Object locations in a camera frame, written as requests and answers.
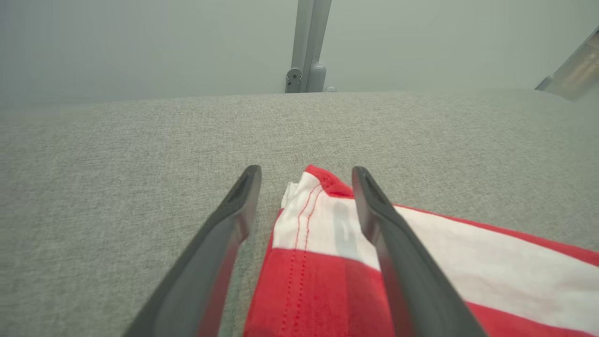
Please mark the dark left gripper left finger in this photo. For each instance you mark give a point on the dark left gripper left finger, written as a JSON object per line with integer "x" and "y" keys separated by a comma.
{"x": 210, "y": 262}

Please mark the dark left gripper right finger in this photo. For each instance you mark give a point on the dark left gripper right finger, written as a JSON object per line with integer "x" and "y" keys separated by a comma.
{"x": 402, "y": 267}

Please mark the red shorts with white stripe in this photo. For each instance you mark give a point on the red shorts with white stripe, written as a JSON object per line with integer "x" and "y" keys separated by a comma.
{"x": 318, "y": 281}

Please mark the grey rounded post support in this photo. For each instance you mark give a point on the grey rounded post support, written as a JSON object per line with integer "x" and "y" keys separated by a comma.
{"x": 317, "y": 77}

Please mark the grey metal post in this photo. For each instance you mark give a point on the grey metal post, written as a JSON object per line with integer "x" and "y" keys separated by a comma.
{"x": 309, "y": 37}

